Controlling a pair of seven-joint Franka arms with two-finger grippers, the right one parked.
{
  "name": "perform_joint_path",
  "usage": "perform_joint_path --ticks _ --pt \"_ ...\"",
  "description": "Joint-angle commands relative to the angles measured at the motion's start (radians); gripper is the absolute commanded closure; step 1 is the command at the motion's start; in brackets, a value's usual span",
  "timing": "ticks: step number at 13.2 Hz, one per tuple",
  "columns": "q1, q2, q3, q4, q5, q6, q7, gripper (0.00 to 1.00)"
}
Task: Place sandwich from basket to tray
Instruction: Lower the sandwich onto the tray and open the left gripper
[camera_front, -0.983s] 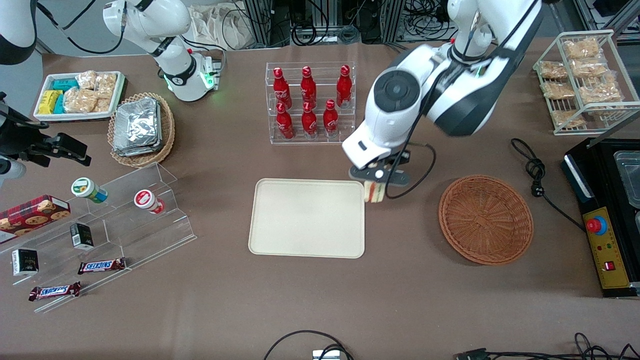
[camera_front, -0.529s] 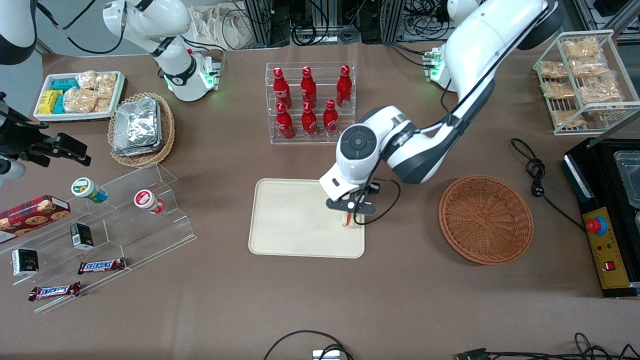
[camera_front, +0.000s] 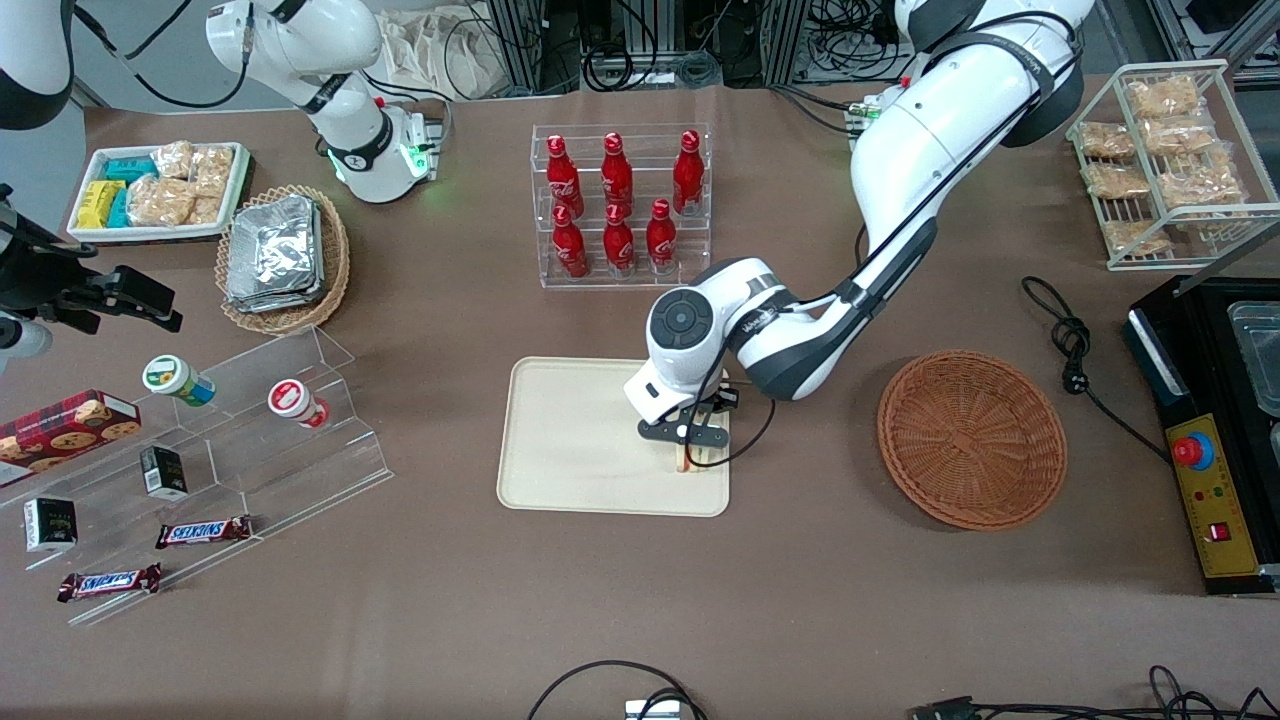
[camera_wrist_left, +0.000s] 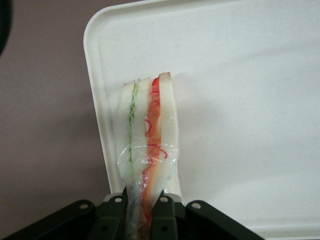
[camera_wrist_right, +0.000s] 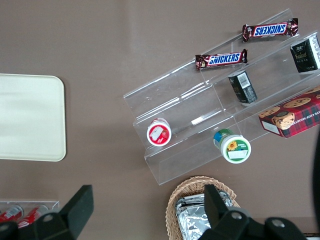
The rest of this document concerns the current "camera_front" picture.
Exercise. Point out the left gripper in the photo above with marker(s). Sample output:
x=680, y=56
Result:
x=722, y=398

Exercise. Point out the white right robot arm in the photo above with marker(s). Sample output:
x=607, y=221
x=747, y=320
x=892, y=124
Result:
x=300, y=40

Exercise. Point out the red cola bottle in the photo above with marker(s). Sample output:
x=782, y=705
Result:
x=661, y=240
x=570, y=248
x=563, y=180
x=687, y=175
x=617, y=175
x=619, y=245

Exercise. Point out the yellow snack packet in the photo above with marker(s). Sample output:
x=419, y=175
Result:
x=97, y=203

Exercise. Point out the silver connector block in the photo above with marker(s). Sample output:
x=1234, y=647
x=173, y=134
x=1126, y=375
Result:
x=652, y=710

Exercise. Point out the green lid yogurt cup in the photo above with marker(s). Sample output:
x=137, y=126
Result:
x=175, y=380

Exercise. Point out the red cookie box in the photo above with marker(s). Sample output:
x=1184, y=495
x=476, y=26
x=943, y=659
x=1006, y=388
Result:
x=60, y=430

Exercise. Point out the red emergency stop button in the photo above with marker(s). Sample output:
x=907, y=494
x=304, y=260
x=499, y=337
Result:
x=1192, y=451

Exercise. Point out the brown snickers bar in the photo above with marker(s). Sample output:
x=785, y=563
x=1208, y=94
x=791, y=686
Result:
x=203, y=531
x=108, y=581

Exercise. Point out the oval wicker basket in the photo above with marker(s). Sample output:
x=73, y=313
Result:
x=335, y=260

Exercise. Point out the clear bag of rice crackers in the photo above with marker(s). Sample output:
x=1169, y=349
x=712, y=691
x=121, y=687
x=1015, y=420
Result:
x=212, y=170
x=206, y=210
x=172, y=160
x=160, y=202

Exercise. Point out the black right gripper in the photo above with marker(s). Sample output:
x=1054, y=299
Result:
x=40, y=283

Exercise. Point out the black appliance with yellow panel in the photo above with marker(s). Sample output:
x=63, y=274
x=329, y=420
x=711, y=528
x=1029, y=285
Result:
x=1225, y=520

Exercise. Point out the clear acrylic stepped shelf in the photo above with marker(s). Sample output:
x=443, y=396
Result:
x=300, y=470

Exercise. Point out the aluminium frame post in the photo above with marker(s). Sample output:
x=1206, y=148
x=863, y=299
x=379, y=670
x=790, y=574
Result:
x=530, y=45
x=785, y=40

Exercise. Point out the red lid yogurt cup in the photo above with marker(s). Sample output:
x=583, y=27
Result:
x=293, y=401

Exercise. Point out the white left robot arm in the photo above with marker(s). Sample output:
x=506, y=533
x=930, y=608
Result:
x=930, y=150

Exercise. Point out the silver foil pack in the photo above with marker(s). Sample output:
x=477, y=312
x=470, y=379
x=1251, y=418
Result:
x=275, y=250
x=300, y=303

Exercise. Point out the small black carton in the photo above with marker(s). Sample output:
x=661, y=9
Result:
x=162, y=472
x=50, y=524

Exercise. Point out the bagged fried snack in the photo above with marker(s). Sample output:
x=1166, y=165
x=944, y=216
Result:
x=1160, y=97
x=1115, y=181
x=1106, y=140
x=1135, y=237
x=1200, y=188
x=1178, y=136

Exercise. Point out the white rectangular snack tray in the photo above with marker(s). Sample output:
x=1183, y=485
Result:
x=95, y=232

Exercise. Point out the round brown wicker basket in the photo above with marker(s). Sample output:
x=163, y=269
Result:
x=970, y=440

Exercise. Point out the beige plastic tray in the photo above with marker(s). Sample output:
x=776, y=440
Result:
x=570, y=440

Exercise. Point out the clear plastic container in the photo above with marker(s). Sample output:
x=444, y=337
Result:
x=1260, y=355

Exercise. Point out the teal snack packet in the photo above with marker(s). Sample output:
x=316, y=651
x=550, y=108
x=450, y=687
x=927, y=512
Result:
x=119, y=208
x=130, y=169

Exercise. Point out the clear acrylic bottle rack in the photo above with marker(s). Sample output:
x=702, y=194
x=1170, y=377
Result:
x=690, y=270

